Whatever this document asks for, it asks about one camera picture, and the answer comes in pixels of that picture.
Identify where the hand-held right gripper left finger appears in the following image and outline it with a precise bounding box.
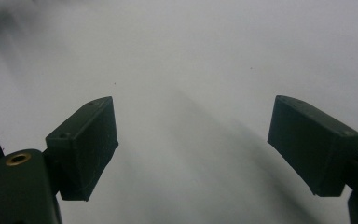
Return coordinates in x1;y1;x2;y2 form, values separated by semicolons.
45;95;119;202

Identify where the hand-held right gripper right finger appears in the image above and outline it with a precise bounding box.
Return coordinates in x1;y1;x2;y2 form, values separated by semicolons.
267;94;358;198

